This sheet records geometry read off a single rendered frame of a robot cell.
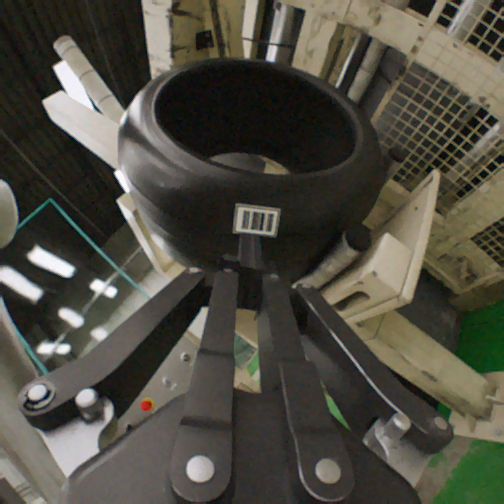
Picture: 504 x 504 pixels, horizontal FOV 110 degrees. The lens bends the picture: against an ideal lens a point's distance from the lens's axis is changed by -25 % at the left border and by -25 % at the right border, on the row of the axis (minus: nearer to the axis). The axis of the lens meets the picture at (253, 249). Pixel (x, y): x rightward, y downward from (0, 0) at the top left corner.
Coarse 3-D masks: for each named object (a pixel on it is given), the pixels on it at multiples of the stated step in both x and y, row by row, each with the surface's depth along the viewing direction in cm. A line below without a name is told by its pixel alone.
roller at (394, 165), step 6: (390, 150) 46; (396, 150) 47; (384, 156) 48; (390, 156) 46; (396, 156) 45; (402, 156) 46; (384, 162) 48; (390, 162) 47; (396, 162) 46; (402, 162) 46; (390, 168) 48; (396, 168) 47; (390, 174) 49; (384, 180) 51
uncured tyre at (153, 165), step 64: (192, 64) 47; (256, 64) 51; (128, 128) 36; (192, 128) 69; (256, 128) 76; (320, 128) 66; (192, 192) 32; (256, 192) 32; (320, 192) 34; (192, 256) 42; (320, 256) 44
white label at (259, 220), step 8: (240, 208) 31; (248, 208) 31; (256, 208) 31; (264, 208) 32; (272, 208) 32; (240, 216) 32; (248, 216) 32; (256, 216) 32; (264, 216) 32; (272, 216) 32; (240, 224) 32; (248, 224) 32; (256, 224) 32; (264, 224) 32; (272, 224) 32; (240, 232) 32; (248, 232) 33; (256, 232) 33; (264, 232) 33; (272, 232) 33
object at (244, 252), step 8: (240, 240) 18; (248, 240) 18; (240, 248) 16; (248, 248) 16; (240, 256) 15; (248, 256) 15; (240, 264) 14; (248, 264) 14; (240, 272) 14; (248, 272) 14; (240, 280) 14; (248, 280) 14; (240, 288) 14; (240, 296) 14; (240, 304) 14
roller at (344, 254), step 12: (348, 228) 35; (360, 228) 34; (336, 240) 38; (348, 240) 34; (360, 240) 33; (336, 252) 37; (348, 252) 35; (360, 252) 34; (324, 264) 41; (336, 264) 38; (348, 264) 38; (312, 276) 46; (324, 276) 43
